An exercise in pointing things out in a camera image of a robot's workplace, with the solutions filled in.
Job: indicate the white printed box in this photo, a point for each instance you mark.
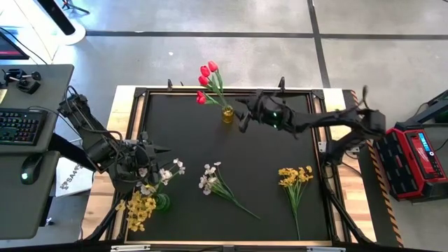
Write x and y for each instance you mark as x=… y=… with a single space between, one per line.
x=70 y=182

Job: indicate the monitor with red screen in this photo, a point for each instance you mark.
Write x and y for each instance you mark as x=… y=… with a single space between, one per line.
x=8 y=49

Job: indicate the black frame clamp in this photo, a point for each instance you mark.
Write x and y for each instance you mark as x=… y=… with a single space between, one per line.
x=281 y=84
x=170 y=85

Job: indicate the black tripod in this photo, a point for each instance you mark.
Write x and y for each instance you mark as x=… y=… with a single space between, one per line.
x=66 y=4

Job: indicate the grey desk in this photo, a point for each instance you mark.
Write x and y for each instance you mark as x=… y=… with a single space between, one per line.
x=21 y=210
x=52 y=91

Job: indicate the black keyboard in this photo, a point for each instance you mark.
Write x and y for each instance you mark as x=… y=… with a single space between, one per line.
x=21 y=126

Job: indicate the yellow sticky note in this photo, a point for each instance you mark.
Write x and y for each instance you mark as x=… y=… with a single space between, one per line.
x=3 y=96

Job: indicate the black desk beam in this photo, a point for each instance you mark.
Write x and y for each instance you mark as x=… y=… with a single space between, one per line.
x=70 y=150

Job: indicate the red black power station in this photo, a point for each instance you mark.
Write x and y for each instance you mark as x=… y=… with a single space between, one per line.
x=409 y=164

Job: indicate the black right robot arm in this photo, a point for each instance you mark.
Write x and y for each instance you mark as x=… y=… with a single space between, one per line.
x=332 y=120

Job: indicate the black table mat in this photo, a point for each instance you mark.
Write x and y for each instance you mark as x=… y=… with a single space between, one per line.
x=245 y=157

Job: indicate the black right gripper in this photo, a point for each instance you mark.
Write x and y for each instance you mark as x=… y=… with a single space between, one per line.
x=266 y=110

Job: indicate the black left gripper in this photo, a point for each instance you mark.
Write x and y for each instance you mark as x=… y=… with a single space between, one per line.
x=140 y=155

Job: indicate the white flower bunch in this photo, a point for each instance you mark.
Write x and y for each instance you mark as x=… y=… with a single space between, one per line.
x=165 y=174
x=210 y=180

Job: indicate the green glass vase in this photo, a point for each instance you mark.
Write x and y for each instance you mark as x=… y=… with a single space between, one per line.
x=163 y=203

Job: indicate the black stand pole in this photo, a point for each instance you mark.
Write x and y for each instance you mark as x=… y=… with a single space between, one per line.
x=57 y=17

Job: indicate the black frame strut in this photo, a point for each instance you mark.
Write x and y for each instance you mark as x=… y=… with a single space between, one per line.
x=105 y=224
x=346 y=218

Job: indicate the white stand base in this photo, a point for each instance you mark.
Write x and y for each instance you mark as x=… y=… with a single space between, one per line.
x=75 y=35

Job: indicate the black equipment stand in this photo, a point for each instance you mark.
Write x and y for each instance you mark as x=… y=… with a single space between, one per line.
x=437 y=108

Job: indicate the black clamp mount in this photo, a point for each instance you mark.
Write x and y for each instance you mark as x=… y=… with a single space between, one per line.
x=26 y=85

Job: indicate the silver metal bracket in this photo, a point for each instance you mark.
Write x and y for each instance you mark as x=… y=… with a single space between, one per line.
x=129 y=248
x=325 y=249

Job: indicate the amber glass vase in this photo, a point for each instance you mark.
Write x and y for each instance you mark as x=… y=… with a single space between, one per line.
x=227 y=115

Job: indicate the white corner bracket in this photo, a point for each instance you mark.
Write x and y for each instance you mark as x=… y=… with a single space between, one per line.
x=322 y=147

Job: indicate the yellow black hazard strip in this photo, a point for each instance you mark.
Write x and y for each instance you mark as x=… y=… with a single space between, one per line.
x=392 y=224

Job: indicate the red tulip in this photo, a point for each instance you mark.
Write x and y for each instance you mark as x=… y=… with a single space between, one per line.
x=213 y=66
x=201 y=98
x=205 y=71
x=203 y=80

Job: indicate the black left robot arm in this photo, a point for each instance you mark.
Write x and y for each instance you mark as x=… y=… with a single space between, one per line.
x=94 y=143

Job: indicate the black computer mouse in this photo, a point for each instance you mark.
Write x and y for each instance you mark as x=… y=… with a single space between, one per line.
x=31 y=168

